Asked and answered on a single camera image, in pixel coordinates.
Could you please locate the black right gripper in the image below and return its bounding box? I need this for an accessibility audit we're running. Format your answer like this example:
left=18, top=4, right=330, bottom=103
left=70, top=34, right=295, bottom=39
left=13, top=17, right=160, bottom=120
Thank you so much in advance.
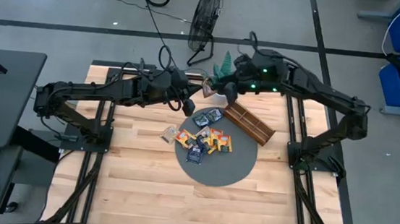
left=211, top=51, right=259, bottom=95

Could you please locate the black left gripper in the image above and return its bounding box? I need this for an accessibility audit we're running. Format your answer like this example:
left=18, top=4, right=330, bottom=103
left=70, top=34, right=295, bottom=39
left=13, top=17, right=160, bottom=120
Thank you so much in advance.
left=163, top=67, right=204, bottom=105

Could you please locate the wooden tea organiser box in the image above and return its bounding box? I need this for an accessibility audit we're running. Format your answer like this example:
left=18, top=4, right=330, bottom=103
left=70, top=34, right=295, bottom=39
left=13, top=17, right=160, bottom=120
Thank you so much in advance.
left=221, top=100, right=279, bottom=148

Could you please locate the snake plant in white pot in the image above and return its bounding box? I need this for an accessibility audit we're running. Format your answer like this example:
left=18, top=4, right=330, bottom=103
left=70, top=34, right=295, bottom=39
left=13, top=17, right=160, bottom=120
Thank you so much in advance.
left=208, top=48, right=236, bottom=102

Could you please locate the black floor fan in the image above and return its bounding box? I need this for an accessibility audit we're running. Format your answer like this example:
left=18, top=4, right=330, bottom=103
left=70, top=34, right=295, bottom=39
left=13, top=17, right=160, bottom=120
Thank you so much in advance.
left=184, top=0, right=224, bottom=70

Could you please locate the round grey woven mat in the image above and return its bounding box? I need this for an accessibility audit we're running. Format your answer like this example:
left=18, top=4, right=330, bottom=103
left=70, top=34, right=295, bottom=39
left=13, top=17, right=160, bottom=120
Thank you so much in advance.
left=171, top=103, right=262, bottom=191

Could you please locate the grey metal desk foot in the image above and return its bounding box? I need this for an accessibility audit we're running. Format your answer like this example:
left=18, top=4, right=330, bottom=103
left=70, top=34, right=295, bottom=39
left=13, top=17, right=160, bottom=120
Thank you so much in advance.
left=356, top=0, right=400, bottom=25

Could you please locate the black desk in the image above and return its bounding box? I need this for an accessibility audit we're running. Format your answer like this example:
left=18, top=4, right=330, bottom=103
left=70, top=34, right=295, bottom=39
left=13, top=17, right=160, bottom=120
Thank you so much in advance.
left=0, top=48, right=48, bottom=153

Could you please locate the black chair caster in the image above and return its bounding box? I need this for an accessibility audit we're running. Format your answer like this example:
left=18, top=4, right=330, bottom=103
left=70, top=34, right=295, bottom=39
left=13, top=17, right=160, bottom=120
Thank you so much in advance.
left=4, top=199, right=20, bottom=215

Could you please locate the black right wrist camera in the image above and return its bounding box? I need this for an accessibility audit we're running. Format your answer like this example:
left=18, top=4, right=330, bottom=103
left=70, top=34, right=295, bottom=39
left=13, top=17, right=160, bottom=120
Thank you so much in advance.
left=222, top=81, right=240, bottom=106

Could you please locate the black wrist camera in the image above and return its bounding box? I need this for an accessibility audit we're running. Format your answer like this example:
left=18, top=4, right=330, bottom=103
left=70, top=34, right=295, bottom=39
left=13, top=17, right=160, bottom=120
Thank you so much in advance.
left=181, top=98, right=197, bottom=118
left=222, top=81, right=240, bottom=106

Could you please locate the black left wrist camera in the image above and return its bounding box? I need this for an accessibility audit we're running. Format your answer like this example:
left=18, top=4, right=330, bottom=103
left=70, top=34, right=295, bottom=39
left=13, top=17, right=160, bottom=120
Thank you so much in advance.
left=181, top=98, right=197, bottom=118

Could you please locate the black coiled cable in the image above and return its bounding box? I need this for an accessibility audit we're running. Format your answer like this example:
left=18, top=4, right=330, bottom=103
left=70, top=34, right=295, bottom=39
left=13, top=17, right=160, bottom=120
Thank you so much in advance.
left=131, top=0, right=196, bottom=72

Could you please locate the black aluminium table frame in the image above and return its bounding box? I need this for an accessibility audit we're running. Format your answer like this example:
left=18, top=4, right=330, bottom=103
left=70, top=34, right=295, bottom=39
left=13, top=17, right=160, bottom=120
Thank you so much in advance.
left=39, top=55, right=373, bottom=224

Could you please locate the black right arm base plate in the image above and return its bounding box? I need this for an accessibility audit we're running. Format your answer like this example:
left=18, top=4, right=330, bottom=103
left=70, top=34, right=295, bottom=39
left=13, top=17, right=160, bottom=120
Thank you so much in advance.
left=285, top=139, right=341, bottom=174

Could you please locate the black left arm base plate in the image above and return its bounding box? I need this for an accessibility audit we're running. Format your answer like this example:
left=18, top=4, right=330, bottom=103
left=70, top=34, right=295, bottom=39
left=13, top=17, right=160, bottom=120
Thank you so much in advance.
left=59, top=121, right=114, bottom=155

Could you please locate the thin white cable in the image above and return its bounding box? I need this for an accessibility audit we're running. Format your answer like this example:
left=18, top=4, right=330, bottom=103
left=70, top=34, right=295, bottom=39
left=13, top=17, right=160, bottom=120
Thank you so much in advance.
left=380, top=0, right=400, bottom=58

